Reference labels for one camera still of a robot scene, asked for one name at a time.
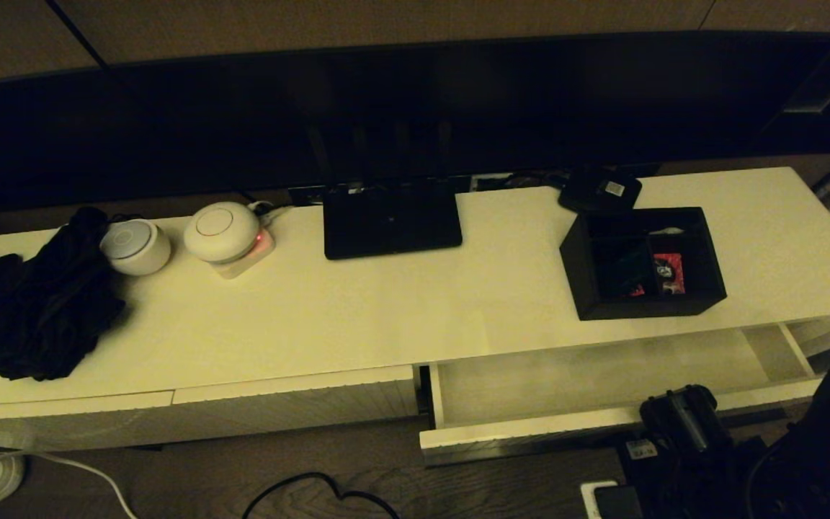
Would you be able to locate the white dome shaped device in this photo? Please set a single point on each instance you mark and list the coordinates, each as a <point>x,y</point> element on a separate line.
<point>220,231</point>

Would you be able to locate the black set-top box white label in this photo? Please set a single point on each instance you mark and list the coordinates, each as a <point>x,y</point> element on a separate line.
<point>596,194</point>

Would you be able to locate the red snack packet face print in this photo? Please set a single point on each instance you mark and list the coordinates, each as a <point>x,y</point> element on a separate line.
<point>668,274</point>

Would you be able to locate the dark wall frame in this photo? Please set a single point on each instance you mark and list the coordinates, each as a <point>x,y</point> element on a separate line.
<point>818,86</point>

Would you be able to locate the small white cylinder speaker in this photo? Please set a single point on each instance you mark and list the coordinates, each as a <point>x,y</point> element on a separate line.
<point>134,249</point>

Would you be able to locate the black crumpled cloth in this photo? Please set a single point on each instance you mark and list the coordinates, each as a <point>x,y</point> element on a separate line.
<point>47,310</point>

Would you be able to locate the white pull-out drawer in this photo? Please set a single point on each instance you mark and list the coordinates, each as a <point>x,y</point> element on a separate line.
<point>530,382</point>

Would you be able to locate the black compartment organizer box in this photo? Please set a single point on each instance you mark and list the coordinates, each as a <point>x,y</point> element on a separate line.
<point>645,306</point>

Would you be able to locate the white base pink light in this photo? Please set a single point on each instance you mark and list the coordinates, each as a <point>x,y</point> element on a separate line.
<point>253,259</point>

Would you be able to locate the white beadboard cabinet door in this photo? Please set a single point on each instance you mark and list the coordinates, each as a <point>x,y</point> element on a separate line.
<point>62,425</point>

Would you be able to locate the white paper scrap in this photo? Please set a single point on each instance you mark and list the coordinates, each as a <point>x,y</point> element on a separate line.
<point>668,231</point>

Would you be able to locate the white TV cabinet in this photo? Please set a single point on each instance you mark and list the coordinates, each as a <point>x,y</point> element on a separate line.
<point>386,317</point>

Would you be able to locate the black flat screen television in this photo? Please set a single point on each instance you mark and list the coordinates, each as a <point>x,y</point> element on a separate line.
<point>170,130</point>

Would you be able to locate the red snack packet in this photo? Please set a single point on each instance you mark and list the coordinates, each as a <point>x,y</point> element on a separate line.
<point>637,291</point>

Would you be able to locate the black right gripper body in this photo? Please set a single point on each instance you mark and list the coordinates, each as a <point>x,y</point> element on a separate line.
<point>656,490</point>

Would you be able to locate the black router with antennas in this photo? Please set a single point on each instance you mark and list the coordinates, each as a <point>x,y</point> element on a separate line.
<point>393,231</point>

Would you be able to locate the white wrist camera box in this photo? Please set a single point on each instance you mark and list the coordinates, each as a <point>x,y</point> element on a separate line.
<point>591,504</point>

